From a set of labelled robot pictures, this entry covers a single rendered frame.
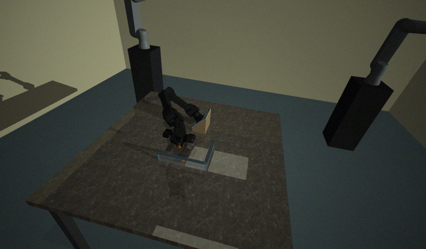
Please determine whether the clear low corner wall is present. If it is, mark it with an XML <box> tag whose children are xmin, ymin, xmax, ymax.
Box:
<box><xmin>158</xmin><ymin>144</ymin><xmax>215</xmax><ymax>171</ymax></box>

